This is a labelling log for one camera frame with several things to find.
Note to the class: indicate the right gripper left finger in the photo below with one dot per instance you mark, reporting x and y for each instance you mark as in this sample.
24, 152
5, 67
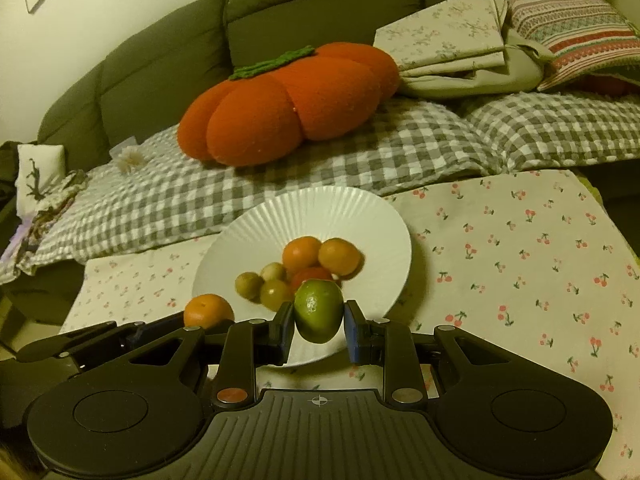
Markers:
244, 347

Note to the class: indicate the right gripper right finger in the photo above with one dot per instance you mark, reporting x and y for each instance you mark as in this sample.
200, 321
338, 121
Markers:
390, 346

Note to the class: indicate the large orange mandarin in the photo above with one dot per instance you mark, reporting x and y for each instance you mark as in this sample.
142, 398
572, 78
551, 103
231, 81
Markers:
207, 311

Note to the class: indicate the olive green small fruit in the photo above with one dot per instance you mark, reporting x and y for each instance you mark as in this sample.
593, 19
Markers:
274, 293

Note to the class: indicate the small brown kiwi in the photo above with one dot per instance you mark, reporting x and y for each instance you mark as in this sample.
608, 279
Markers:
248, 285

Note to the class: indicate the pale small round fruit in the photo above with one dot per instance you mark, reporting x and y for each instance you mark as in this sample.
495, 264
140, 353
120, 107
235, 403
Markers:
274, 271

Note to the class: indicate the dark green lime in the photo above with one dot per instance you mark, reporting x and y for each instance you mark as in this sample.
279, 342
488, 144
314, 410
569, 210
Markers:
318, 310

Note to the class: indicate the red tomato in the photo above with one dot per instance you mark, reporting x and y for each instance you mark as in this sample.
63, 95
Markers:
312, 273

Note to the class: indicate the orange mandarin fruit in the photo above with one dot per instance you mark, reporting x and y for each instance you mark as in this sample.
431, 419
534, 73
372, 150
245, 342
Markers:
300, 254

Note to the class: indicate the cherry print tablecloth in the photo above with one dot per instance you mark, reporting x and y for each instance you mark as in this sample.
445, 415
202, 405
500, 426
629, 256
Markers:
528, 261

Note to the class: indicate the clear cotton swab box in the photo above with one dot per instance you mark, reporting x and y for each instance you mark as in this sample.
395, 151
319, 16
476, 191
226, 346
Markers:
127, 156

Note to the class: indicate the orange pumpkin plush cushion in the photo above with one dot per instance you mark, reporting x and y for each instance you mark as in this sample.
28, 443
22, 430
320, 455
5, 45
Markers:
263, 112

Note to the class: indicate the dark green sofa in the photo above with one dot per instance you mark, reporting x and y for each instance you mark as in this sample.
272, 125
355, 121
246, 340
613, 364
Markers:
146, 84

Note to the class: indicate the white embroidered small pillow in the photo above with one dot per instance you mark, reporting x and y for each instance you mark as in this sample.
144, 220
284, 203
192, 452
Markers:
40, 166

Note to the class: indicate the folded floral beige sheet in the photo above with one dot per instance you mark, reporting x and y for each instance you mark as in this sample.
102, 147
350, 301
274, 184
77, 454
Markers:
460, 48

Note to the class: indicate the striped knitted pillow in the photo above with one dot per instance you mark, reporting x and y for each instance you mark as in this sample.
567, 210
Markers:
586, 37

